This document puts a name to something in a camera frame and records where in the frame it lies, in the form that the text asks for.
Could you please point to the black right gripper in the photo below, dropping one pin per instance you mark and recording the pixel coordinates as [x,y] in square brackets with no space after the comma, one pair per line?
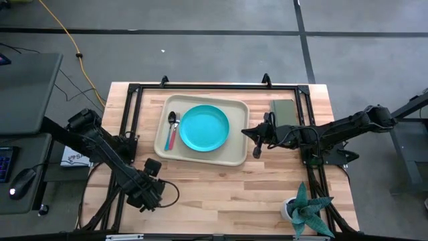
[284,135]

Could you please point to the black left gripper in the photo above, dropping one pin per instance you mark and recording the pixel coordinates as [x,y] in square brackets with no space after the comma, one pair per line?
[147,192]

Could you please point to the beige plastic tray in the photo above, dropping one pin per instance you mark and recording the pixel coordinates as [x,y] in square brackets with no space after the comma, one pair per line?
[237,134]

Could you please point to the teal round plate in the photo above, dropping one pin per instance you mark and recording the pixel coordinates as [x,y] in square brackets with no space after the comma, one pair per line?
[204,128]

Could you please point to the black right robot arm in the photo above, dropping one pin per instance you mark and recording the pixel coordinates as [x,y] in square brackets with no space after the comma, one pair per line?
[344,125]

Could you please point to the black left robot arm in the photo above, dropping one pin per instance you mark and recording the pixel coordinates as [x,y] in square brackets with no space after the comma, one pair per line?
[107,150]

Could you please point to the olive green notebook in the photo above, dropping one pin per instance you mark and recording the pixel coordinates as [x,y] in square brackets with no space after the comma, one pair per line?
[283,112]

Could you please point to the white printed box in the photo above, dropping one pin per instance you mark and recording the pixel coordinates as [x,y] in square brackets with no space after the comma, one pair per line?
[72,160]

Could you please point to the green succulent in white pot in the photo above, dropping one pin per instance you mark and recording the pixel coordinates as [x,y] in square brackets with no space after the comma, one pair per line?
[306,211]

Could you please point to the black round knob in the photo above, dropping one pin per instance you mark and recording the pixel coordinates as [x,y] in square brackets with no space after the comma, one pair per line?
[43,210]

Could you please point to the black computer mouse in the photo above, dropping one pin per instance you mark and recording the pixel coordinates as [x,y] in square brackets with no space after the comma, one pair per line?
[21,184]

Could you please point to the grey desk surface with mouse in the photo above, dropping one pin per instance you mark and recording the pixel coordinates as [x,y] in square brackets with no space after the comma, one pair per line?
[26,154]

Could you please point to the black backlit keyboard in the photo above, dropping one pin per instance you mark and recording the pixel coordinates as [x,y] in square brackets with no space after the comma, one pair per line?
[5,164]

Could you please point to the dark grey desk top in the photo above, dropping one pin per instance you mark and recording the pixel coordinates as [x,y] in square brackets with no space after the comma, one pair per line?
[26,93]

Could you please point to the small screen device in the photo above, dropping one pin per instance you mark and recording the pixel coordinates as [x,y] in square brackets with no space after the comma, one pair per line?
[4,60]

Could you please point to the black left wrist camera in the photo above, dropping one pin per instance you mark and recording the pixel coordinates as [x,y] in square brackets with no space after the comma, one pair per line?
[152,167]

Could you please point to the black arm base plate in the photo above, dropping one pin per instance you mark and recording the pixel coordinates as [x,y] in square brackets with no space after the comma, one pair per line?
[334,159]
[132,152]

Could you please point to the silver metal bracket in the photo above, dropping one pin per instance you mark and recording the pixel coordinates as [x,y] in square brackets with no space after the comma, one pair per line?
[123,237]
[312,238]

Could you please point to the black frame clamp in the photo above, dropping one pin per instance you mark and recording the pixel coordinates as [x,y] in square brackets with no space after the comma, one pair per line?
[266,79]
[164,79]

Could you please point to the black aluminium table frame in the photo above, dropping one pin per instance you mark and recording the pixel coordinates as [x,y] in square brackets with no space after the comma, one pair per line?
[217,87]

